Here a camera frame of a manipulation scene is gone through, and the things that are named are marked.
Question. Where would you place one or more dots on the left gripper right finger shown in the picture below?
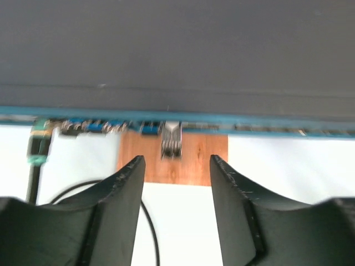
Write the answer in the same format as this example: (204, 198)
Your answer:
(259, 227)

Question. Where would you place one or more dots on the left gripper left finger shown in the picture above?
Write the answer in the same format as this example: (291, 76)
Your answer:
(97, 226)

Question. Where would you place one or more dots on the silver transceiver module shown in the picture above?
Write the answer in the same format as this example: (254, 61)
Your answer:
(171, 140)

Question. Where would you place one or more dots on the brown wooden board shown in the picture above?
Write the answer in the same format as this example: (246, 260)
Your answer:
(192, 169)

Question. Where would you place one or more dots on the blue black network switch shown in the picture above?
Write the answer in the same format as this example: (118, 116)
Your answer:
(238, 67)

